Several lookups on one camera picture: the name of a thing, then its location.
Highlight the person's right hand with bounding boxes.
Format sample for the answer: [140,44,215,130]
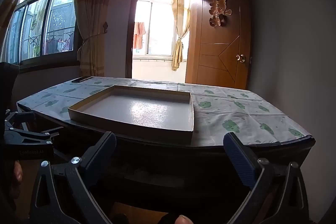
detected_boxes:
[173,215,195,224]

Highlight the brown wooden door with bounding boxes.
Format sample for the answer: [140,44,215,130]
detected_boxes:
[185,0,251,90]

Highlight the balcony window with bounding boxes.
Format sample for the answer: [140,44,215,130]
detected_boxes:
[133,0,191,62]

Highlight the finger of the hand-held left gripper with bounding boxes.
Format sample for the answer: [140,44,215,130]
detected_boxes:
[4,127,64,146]
[5,110,37,130]

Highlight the orange striped hanging clothes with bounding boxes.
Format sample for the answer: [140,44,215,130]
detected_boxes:
[133,21,146,50]

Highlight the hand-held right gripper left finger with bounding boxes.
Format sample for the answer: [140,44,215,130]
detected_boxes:
[28,131,117,224]

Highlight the hanging laundry outside window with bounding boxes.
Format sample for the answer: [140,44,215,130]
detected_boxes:
[46,32,74,54]

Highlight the large sliding glass window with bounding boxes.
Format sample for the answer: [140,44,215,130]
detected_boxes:
[0,0,80,73]

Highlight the person's left hand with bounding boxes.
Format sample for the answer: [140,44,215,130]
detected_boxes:
[8,160,24,201]

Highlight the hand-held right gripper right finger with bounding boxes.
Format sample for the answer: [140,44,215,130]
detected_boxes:
[223,132,308,224]

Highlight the dark wooden door frame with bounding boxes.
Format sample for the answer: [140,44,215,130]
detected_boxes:
[125,0,208,79]

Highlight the shallow cardboard box tray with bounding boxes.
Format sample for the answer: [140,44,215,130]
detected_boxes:
[68,84,195,146]

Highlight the golden door decoration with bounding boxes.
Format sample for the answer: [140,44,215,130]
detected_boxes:
[209,0,233,28]

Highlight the dark wooden desk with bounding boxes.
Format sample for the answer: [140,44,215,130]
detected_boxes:
[16,106,317,224]

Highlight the black smartphone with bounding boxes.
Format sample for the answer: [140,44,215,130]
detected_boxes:
[71,76,93,83]

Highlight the yellow balcony curtain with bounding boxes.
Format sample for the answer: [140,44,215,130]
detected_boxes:
[171,0,191,72]

